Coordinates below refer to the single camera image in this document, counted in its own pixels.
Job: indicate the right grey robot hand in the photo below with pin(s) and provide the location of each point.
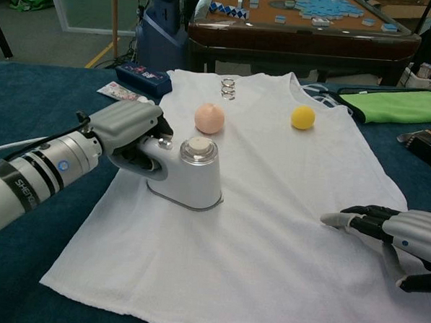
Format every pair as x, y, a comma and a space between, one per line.
414, 230

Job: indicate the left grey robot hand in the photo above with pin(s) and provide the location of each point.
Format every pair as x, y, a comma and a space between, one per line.
127, 122

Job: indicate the white handheld steamer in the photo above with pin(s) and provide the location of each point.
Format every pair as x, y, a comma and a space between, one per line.
196, 182

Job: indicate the white sleeveless shirt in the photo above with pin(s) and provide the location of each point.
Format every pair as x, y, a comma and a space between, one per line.
270, 215

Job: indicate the white toothpaste tube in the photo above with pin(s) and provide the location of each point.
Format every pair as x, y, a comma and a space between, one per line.
121, 92

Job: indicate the navy printed carton box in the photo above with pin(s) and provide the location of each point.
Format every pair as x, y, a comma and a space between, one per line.
144, 77

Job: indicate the peach foam ball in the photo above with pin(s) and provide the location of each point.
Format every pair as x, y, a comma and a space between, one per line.
210, 118

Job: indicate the black gold-lettered packet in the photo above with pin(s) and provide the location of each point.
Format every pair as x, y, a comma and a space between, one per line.
429, 147

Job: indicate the dark teal table cover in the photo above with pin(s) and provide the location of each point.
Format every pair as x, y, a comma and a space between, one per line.
31, 97

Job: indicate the blue standing machine body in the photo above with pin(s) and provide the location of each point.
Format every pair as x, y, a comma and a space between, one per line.
161, 28

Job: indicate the wooden pole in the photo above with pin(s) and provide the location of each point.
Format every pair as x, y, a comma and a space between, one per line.
116, 19

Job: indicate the green microfiber cloth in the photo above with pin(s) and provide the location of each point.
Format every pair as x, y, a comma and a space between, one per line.
395, 106

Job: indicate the blue-white snake cube puzzle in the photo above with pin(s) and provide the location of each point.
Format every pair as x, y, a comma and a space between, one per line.
228, 10

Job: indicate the white storage box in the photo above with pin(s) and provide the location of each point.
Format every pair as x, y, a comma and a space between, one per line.
422, 76

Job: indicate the yellow foam ball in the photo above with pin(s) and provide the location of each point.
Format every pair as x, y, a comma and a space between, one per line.
303, 118

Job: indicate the blue mahjong tile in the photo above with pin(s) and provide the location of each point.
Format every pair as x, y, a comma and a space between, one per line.
282, 19
388, 28

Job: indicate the brown mahjong table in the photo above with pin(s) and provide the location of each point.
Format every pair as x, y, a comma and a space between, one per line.
301, 46

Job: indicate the white-faced mahjong tiles pair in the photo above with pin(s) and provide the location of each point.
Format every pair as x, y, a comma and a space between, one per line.
321, 22

